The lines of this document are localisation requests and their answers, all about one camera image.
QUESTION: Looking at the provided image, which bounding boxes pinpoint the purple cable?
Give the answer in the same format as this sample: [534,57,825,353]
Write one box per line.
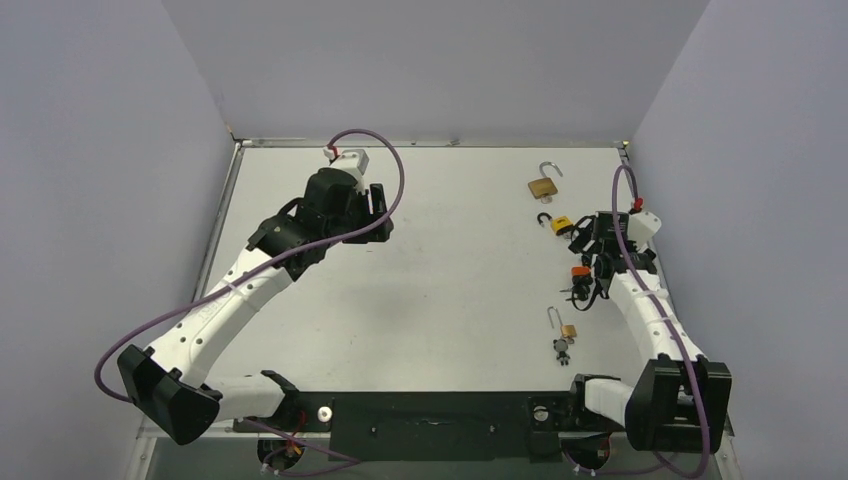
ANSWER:
[610,164,711,480]
[93,129,406,404]

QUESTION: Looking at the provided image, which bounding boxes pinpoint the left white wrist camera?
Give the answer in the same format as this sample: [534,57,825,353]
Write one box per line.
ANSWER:
[323,146,369,178]

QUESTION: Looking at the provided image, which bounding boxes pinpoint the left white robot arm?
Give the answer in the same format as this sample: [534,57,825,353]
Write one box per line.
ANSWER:
[117,167,392,445]

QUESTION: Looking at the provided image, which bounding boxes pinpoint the large brass padlock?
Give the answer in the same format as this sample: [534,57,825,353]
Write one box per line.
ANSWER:
[527,161,563,204]

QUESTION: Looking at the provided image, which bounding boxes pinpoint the small brass padlock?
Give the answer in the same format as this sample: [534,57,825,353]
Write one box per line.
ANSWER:
[547,306,577,343]

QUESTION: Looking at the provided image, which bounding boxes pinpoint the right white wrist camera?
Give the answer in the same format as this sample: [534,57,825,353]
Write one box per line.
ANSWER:
[627,197,662,250]

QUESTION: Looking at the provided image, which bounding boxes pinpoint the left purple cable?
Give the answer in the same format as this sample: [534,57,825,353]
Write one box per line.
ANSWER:
[93,129,406,404]

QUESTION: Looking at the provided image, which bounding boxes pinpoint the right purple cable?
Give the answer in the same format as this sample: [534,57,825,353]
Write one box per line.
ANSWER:
[610,164,711,480]

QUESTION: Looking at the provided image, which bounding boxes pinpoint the small padlock keys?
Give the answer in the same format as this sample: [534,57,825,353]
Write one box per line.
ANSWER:
[552,337,571,366]

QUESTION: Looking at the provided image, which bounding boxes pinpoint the yellow padlock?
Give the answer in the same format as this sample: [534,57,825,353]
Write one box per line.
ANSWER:
[536,212,575,238]

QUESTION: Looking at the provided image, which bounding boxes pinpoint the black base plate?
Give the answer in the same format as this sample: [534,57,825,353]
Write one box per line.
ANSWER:
[260,391,622,462]

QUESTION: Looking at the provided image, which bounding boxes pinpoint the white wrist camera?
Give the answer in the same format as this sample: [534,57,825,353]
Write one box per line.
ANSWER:
[627,197,662,250]
[323,146,369,178]

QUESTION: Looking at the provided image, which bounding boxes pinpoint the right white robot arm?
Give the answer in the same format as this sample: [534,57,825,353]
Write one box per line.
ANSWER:
[563,210,732,454]

